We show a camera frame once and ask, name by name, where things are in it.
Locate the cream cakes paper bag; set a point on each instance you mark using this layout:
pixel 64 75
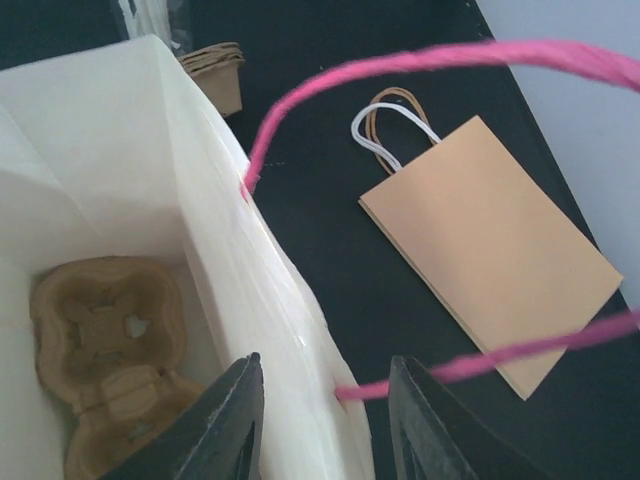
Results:
pixel 117 153

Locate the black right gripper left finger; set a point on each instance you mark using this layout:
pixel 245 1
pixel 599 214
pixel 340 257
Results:
pixel 217 437

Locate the brown pulp cup carrier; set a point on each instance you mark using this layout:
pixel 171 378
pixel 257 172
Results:
pixel 111 335

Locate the brown pulp cup carriers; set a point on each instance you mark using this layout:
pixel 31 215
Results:
pixel 215 69

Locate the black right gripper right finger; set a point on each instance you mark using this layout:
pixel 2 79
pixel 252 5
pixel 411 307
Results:
pixel 435 436

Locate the plain brown paper bag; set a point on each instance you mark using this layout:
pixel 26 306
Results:
pixel 505 261

